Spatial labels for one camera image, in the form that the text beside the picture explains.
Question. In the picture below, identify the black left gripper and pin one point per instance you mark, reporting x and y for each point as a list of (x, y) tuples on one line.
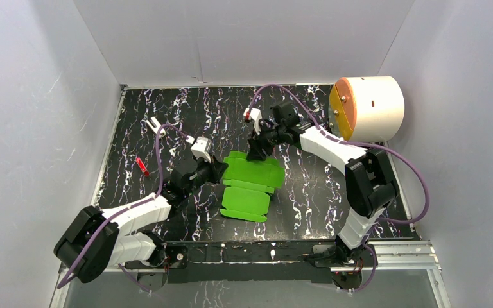
[(212, 171)]

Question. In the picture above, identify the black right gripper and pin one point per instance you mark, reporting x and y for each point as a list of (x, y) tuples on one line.
[(255, 145)]

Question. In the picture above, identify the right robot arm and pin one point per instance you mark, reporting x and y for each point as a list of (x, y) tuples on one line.
[(369, 180)]

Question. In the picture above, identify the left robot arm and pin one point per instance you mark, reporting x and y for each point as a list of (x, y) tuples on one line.
[(97, 239)]

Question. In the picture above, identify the small white plastic clip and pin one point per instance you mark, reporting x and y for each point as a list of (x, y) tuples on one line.
[(155, 126)]

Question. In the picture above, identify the small red marker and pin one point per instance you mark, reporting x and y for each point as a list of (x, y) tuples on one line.
[(142, 166)]

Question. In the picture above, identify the white cylinder with coloured face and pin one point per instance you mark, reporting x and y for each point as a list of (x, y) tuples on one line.
[(366, 109)]

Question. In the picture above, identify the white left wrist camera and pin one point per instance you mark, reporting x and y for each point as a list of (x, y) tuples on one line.
[(200, 148)]

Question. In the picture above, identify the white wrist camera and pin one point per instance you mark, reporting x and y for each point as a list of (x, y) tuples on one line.
[(200, 148), (253, 115)]

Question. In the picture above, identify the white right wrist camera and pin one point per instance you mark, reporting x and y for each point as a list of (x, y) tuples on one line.
[(253, 115)]

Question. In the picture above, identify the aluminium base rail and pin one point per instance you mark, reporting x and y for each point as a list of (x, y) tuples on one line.
[(386, 255)]

